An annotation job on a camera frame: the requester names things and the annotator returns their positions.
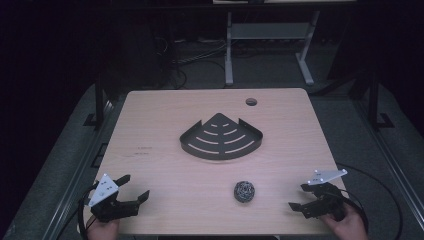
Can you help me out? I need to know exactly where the person's right hand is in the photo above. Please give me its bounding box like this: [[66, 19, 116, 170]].
[[320, 202, 369, 240]]

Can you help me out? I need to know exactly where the black metal post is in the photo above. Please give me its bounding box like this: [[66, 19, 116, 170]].
[[366, 71, 395, 132], [83, 74, 106, 130]]

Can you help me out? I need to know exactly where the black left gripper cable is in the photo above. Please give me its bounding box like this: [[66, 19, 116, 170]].
[[77, 181, 101, 240]]

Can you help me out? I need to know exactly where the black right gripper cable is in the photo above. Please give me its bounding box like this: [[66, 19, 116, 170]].
[[338, 189, 370, 236]]

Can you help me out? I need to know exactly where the person's left hand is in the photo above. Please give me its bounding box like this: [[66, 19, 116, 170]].
[[85, 217, 120, 240]]

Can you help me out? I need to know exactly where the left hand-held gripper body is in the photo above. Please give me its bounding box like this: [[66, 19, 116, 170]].
[[87, 173, 141, 224]]

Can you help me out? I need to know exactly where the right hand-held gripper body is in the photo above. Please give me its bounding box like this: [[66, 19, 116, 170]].
[[299, 168, 349, 222]]

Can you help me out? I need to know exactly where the bundle of floor cables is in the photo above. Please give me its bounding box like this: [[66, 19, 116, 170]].
[[154, 34, 228, 90]]

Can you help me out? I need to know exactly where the long black looping cable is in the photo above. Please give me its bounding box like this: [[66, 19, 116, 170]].
[[334, 162, 404, 240]]

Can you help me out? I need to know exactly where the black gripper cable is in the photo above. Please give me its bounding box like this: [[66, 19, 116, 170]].
[[77, 181, 101, 240], [338, 189, 370, 236]]

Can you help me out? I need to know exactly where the aluminium frame rail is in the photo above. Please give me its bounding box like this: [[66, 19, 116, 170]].
[[41, 99, 116, 240], [353, 99, 424, 231]]

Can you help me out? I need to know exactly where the steel wool ball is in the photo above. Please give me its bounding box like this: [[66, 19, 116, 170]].
[[233, 180, 257, 204]]

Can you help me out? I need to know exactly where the white metal stand frame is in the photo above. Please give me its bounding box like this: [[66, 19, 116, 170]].
[[224, 10, 322, 87]]

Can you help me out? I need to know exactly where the black metal corner shelf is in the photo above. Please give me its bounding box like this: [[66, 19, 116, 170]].
[[179, 112, 264, 161]]

